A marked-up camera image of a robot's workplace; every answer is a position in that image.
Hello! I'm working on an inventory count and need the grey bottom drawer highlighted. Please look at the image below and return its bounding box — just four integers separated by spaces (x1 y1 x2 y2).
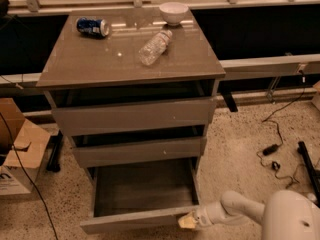
80 158 200 234

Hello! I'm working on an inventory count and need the grey drawer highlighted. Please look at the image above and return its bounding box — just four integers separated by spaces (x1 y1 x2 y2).
80 158 200 234
52 98 216 136
73 137 207 168

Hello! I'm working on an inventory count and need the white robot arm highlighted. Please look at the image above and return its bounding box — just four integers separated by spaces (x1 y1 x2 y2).
178 190 320 240

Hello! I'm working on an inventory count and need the grey middle drawer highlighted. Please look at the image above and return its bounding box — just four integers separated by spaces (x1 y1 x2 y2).
73 137 207 168

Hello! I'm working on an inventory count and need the grey top drawer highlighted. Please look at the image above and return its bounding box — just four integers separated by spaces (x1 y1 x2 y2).
52 98 216 136

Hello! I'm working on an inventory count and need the grey drawer cabinet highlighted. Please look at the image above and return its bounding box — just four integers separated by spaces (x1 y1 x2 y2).
35 5 227 188

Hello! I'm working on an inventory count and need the black stand leg left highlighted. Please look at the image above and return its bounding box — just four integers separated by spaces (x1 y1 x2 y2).
46 132 63 172

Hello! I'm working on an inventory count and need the clear plastic water bottle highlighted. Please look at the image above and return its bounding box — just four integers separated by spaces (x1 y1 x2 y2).
139 30 173 66

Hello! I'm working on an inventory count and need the brown cardboard box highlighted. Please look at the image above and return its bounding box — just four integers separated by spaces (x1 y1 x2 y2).
0 98 51 196

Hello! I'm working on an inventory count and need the white ceramic bowl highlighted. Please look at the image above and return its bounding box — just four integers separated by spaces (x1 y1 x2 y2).
159 2 189 26

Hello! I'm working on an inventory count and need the blue soda can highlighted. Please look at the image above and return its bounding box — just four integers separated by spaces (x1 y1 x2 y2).
76 17 109 38

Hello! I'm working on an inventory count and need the metal window railing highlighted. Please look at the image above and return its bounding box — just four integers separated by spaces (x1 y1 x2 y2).
1 0 320 86

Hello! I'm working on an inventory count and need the black cable on left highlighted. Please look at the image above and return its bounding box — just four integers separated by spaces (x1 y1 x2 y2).
0 110 60 240

